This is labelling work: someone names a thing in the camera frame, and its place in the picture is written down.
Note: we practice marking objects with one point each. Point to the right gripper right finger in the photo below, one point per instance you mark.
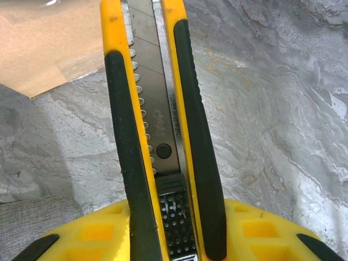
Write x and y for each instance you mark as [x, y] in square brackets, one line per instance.
[258, 239]

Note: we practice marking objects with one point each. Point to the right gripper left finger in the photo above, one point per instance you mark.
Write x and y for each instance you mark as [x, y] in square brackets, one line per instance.
[95, 239]

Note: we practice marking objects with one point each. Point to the yellow black utility knife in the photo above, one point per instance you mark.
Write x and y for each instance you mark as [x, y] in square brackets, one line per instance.
[160, 108]

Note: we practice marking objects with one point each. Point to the grey fabric oval pouch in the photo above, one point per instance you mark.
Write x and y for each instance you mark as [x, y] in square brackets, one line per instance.
[27, 223]

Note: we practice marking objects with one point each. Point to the brown cardboard express box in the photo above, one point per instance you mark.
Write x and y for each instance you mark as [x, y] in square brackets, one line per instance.
[40, 49]

